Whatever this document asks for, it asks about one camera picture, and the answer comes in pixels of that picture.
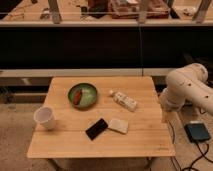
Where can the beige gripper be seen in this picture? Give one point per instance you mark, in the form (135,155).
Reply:
(164,116)

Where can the black eraser block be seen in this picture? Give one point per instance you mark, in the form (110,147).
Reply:
(96,129)

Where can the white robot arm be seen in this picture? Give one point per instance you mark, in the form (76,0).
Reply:
(186,93)

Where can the green ceramic bowl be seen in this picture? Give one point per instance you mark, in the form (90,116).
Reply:
(89,95)

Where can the small white plastic bottle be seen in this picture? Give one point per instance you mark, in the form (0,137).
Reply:
(123,100)

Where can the beige sponge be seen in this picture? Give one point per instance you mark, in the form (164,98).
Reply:
(118,125)

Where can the wooden table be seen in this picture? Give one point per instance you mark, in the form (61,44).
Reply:
(147,135)

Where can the orange carrot piece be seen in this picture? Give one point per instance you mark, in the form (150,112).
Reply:
(77,97)

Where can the brown tray on bench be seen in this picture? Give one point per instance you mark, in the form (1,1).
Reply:
(127,9)

